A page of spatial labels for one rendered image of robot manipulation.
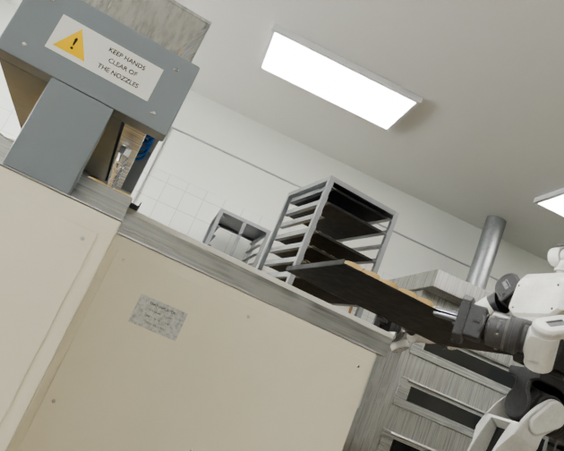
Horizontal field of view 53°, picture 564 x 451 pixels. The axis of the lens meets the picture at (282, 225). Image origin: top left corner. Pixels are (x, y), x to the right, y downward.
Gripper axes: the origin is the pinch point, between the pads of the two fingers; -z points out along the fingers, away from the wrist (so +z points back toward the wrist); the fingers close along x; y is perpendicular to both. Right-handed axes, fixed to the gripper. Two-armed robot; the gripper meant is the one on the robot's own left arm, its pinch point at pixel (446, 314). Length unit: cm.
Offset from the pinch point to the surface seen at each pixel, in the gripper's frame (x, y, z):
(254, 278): -12, 32, -37
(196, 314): -25, 39, -43
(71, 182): -14, 77, -54
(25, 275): -32, 76, -53
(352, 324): -12.0, 12.2, -18.0
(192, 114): 178, -263, -350
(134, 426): -51, 41, -45
